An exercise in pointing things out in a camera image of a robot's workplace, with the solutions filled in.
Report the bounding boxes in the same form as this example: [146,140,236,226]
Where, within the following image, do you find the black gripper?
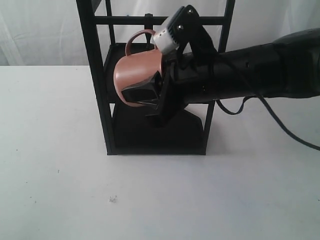
[121,51,198,128]

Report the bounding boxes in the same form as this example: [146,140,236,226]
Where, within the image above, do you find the pink ceramic mug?
[113,29,163,107]

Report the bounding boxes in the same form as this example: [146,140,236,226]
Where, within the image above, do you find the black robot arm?
[121,29,320,126]

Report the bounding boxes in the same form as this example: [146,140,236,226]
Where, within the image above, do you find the black metal shelf rack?
[75,0,237,157]

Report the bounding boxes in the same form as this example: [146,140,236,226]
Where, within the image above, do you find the white backdrop curtain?
[0,0,320,66]

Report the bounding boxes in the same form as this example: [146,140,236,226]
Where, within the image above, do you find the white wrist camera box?
[150,4,201,55]

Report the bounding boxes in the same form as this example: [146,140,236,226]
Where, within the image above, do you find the black cable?
[174,24,320,151]

